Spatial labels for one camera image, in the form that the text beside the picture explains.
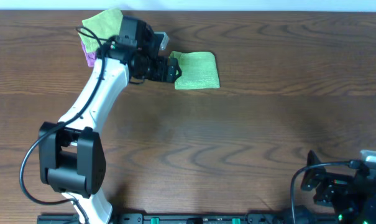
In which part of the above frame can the light green cloth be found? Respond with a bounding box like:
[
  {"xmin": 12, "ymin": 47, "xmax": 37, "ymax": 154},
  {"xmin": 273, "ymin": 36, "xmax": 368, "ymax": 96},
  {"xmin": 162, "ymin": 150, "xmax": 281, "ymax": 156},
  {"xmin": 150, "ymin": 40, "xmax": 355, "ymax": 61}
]
[{"xmin": 169, "ymin": 51, "xmax": 220, "ymax": 90}]

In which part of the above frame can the folded pink cloth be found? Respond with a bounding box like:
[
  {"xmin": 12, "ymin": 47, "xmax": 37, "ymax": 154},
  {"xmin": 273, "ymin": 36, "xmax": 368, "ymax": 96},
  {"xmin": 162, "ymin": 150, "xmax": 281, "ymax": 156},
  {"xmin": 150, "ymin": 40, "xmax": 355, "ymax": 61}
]
[{"xmin": 81, "ymin": 42, "xmax": 96, "ymax": 67}]

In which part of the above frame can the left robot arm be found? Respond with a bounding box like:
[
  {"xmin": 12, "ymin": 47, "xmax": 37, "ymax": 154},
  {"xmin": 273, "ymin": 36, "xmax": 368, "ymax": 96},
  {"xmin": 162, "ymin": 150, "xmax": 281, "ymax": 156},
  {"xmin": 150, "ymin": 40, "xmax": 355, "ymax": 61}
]
[{"xmin": 38, "ymin": 17, "xmax": 182, "ymax": 223}]

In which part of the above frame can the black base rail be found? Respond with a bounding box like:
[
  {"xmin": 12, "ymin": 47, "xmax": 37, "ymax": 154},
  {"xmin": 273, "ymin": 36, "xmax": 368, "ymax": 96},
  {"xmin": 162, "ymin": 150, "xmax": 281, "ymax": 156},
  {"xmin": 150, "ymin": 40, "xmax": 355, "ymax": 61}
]
[{"xmin": 36, "ymin": 210, "xmax": 344, "ymax": 224}]

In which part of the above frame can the folded green cloth on stack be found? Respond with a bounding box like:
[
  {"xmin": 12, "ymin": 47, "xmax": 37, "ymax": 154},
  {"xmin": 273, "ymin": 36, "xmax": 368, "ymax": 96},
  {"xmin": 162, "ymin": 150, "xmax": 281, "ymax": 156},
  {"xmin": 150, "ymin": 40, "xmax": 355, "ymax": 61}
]
[{"xmin": 79, "ymin": 8, "xmax": 123, "ymax": 53}]

